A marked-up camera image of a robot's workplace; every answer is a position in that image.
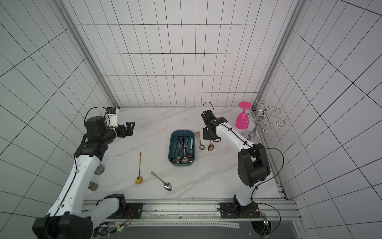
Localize copper long spoon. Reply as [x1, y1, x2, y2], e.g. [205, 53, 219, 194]
[208, 141, 214, 152]

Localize pink plastic goblet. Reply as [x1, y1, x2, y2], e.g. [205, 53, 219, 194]
[235, 102, 252, 130]

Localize small brown jar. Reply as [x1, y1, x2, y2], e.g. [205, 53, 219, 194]
[88, 181, 98, 191]

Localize gold spoon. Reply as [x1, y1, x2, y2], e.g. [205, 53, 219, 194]
[135, 152, 143, 185]

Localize chrome cup rack stand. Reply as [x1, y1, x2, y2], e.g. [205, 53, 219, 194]
[246, 99, 286, 140]

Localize teal plastic storage box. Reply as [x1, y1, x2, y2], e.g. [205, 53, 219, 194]
[168, 130, 196, 167]

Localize grey mesh cup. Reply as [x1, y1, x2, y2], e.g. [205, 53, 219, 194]
[94, 163, 105, 175]

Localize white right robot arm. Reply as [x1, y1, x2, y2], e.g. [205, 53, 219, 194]
[201, 110, 271, 213]

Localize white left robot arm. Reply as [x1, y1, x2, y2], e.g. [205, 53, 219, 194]
[32, 107, 135, 239]

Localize ornate silver teaspoon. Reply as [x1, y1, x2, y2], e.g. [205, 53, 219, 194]
[195, 131, 205, 150]

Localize black spoon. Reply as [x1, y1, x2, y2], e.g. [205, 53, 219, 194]
[172, 137, 180, 163]

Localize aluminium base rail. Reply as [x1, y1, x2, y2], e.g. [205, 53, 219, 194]
[59, 198, 302, 231]

